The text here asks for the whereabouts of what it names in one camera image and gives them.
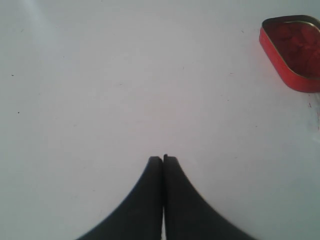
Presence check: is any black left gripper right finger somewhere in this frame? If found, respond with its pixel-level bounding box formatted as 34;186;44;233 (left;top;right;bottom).
162;154;254;240

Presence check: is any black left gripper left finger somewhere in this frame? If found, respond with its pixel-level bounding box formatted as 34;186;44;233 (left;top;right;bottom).
79;156;163;240

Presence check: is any red ink pad tin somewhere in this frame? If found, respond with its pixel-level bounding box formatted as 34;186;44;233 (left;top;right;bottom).
259;15;320;93

